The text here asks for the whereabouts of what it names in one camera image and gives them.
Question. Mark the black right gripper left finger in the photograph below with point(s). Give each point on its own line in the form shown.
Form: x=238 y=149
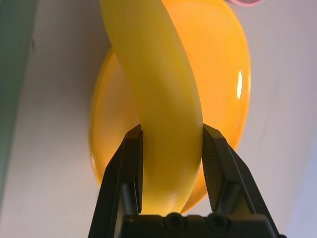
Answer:
x=116 y=178

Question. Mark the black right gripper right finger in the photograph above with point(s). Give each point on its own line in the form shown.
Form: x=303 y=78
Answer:
x=223 y=173

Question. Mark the yellow toy banana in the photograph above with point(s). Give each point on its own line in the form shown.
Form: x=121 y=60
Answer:
x=153 y=99

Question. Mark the yellow plastic plate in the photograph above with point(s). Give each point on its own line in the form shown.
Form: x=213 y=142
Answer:
x=218 y=74

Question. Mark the pink plastic plate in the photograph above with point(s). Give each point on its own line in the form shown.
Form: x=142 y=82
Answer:
x=245 y=2

